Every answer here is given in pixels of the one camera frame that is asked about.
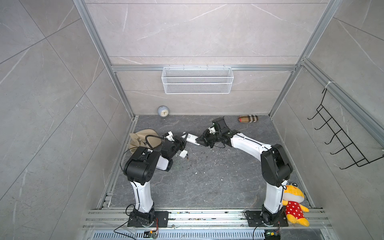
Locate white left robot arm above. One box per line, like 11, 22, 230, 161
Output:
122, 129, 188, 214

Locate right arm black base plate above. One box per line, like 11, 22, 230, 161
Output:
244, 209, 289, 227

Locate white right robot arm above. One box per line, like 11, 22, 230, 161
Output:
196, 117, 293, 215

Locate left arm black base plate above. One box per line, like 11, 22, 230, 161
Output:
127, 211, 169, 228

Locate beige cap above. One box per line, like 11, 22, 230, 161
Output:
129, 129, 162, 154

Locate small grey desk clock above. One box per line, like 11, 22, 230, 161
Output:
158, 106, 170, 119

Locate black wall hook rack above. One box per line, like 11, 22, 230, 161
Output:
307, 89, 384, 170

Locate yellow plush toy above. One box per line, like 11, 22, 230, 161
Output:
283, 183, 310, 227

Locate aluminium front rail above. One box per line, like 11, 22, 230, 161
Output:
82, 209, 332, 230

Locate white wire mesh basket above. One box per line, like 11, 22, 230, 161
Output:
162, 67, 234, 95

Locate white remote control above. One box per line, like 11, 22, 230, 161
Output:
182, 133, 200, 146

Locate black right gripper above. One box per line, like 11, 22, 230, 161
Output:
195, 129, 222, 149

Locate white remote battery cover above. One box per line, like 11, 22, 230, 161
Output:
179, 150, 188, 159

